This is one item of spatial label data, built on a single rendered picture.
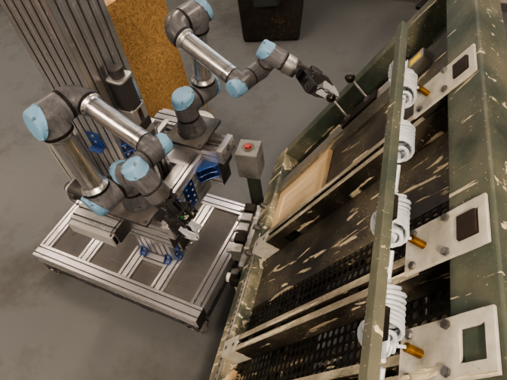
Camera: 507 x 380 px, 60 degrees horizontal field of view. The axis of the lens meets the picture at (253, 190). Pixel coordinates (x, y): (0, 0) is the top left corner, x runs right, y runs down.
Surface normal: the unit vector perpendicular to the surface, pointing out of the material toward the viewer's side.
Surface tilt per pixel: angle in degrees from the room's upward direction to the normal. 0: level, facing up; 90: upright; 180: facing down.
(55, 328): 0
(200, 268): 0
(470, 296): 56
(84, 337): 0
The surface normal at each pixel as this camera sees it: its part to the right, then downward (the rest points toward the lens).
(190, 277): -0.12, -0.63
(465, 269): -0.86, -0.46
